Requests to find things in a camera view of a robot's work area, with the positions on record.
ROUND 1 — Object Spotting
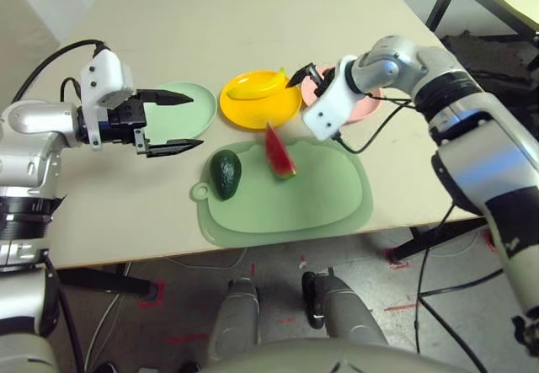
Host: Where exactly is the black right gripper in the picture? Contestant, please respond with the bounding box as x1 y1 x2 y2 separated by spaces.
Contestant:
286 62 340 96

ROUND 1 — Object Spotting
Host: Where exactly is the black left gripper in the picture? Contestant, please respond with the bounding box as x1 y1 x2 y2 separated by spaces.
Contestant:
99 89 205 159

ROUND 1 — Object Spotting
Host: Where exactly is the yellow toy banana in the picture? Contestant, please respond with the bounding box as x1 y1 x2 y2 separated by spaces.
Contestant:
226 67 291 100

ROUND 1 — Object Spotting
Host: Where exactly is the dark green toy avocado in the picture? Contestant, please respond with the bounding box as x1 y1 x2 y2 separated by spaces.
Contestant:
210 149 243 200

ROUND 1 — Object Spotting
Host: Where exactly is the toy watermelon slice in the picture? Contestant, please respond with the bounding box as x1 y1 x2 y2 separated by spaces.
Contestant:
264 120 297 179

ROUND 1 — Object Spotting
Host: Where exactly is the mint green round plate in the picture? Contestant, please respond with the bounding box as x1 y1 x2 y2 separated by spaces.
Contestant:
143 81 218 146

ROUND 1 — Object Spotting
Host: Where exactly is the yellow round plate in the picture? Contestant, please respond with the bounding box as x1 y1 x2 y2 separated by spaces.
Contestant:
219 69 303 129

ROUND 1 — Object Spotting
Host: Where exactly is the pink round plate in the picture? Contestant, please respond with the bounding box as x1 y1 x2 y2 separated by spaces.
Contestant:
299 64 385 125

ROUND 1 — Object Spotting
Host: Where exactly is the green silicone cutting mat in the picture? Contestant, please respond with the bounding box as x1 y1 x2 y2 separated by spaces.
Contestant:
189 136 375 248

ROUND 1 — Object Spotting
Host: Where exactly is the black table foot bar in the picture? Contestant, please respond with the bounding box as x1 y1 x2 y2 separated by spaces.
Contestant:
395 216 489 263
56 263 162 301

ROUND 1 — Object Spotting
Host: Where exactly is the black rough floor mat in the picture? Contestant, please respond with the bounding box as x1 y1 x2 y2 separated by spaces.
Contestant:
440 31 539 113

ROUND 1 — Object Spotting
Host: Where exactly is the grey robot left leg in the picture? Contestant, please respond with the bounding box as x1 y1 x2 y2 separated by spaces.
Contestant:
209 278 261 361

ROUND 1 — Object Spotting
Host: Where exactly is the grey robot leg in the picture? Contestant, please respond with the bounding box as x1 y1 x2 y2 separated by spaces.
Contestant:
209 278 261 361
302 269 387 344

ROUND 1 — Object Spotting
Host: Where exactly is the grey robot right leg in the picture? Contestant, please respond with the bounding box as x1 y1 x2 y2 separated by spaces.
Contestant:
302 269 387 344

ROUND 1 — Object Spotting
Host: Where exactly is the grey robot torso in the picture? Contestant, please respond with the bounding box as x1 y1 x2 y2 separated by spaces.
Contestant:
197 338 477 373

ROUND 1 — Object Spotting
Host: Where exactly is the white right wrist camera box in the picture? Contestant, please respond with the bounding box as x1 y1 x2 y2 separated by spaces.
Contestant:
302 55 363 141

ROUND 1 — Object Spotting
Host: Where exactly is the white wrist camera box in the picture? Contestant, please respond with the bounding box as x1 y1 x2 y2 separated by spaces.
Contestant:
79 49 136 152
302 55 363 141

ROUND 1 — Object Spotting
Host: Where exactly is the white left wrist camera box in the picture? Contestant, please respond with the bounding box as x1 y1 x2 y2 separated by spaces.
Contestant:
79 49 136 152

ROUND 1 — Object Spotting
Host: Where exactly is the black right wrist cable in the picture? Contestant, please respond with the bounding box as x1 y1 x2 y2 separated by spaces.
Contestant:
330 93 506 373

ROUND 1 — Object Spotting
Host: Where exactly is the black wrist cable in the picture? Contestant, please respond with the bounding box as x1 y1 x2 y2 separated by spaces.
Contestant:
330 93 506 373
10 39 107 105

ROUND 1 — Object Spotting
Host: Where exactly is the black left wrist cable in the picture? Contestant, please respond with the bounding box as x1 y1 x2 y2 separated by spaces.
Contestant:
10 39 107 105

